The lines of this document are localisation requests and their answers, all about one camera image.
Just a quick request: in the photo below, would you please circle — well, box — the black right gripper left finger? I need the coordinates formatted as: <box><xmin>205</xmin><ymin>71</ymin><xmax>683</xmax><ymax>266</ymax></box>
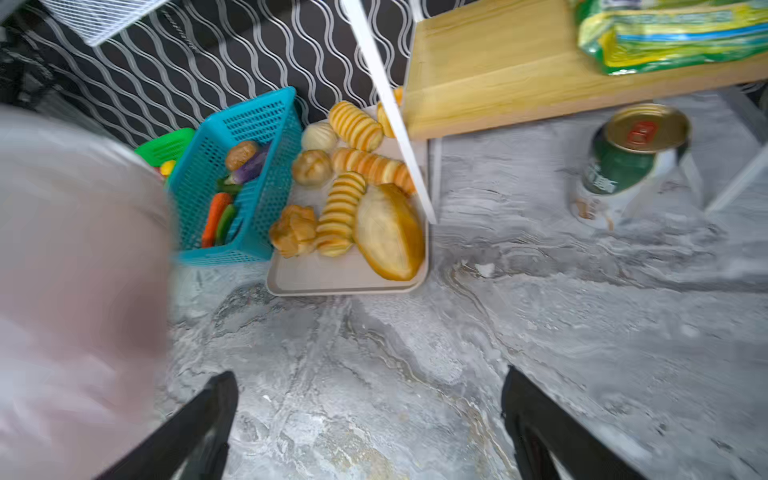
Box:
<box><xmin>99</xmin><ymin>371</ymin><xmax>239</xmax><ymax>479</ymax></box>

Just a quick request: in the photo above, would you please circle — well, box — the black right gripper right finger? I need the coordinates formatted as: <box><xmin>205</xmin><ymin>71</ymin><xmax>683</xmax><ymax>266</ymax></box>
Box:
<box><xmin>501</xmin><ymin>366</ymin><xmax>643</xmax><ymax>479</ymax></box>

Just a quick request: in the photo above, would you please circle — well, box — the white plastic bag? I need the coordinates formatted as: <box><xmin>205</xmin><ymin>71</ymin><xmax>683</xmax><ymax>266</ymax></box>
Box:
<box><xmin>1</xmin><ymin>106</ymin><xmax>176</xmax><ymax>479</ymax></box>

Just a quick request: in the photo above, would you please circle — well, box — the green chili pepper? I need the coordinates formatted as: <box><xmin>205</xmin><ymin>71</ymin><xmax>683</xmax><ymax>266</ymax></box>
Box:
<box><xmin>215</xmin><ymin>204</ymin><xmax>237</xmax><ymax>246</ymax></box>

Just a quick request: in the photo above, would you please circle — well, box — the knotted round bun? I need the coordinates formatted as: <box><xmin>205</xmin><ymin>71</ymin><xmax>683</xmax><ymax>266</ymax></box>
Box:
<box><xmin>269</xmin><ymin>205</ymin><xmax>317</xmax><ymax>258</ymax></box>

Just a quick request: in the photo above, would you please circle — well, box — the oval golden bread loaf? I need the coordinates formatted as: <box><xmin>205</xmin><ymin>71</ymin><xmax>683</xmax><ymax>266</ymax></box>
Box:
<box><xmin>354</xmin><ymin>184</ymin><xmax>427</xmax><ymax>281</ymax></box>

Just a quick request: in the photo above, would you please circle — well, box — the orange carrot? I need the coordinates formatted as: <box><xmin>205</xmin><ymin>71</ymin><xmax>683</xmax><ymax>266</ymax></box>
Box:
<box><xmin>201</xmin><ymin>192</ymin><xmax>233</xmax><ymax>248</ymax></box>

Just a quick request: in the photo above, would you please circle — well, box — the striped bread roll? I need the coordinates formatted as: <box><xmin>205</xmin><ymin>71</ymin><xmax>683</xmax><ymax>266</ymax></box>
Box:
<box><xmin>315</xmin><ymin>172</ymin><xmax>367</xmax><ymax>257</ymax></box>

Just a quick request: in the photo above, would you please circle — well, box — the beige bread tray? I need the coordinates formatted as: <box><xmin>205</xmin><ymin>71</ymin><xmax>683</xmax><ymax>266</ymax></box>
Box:
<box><xmin>266</xmin><ymin>136</ymin><xmax>430</xmax><ymax>296</ymax></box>

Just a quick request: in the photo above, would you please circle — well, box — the purple eggplant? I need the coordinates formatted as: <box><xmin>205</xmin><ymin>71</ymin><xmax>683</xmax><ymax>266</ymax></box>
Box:
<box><xmin>225</xmin><ymin>151</ymin><xmax>268</xmax><ymax>185</ymax></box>

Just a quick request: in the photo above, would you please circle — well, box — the brown potato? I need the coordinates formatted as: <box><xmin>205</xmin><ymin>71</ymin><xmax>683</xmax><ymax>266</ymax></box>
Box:
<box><xmin>225</xmin><ymin>140</ymin><xmax>261</xmax><ymax>172</ymax></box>

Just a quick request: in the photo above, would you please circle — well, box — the green plastic basket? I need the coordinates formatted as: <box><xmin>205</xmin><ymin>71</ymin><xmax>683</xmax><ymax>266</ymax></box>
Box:
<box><xmin>135</xmin><ymin>128</ymin><xmax>196</xmax><ymax>168</ymax></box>

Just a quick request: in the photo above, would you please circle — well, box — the green white can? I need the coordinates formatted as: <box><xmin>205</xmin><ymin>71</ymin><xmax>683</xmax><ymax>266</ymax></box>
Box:
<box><xmin>569</xmin><ymin>103</ymin><xmax>692</xmax><ymax>230</ymax></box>

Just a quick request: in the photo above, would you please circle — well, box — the long striped bread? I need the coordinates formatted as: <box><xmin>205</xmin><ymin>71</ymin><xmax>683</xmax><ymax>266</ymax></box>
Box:
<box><xmin>331</xmin><ymin>148</ymin><xmax>416</xmax><ymax>196</ymax></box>

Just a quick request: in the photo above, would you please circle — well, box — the teal plastic basket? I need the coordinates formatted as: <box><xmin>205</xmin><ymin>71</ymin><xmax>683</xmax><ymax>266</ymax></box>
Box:
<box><xmin>167</xmin><ymin>87</ymin><xmax>302</xmax><ymax>267</ymax></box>

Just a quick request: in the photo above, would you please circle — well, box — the white wooden two-tier shelf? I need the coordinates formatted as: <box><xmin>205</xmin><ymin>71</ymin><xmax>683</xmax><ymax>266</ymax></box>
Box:
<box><xmin>343</xmin><ymin>1</ymin><xmax>767</xmax><ymax>223</ymax></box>

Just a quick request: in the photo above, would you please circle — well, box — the green yellow snack bag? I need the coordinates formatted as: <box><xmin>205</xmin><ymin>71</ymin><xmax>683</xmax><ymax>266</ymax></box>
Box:
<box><xmin>569</xmin><ymin>0</ymin><xmax>767</xmax><ymax>76</ymax></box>

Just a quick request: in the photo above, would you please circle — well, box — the white wire wall basket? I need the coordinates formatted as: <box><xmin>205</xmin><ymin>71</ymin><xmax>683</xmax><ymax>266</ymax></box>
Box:
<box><xmin>41</xmin><ymin>0</ymin><xmax>168</xmax><ymax>47</ymax></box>

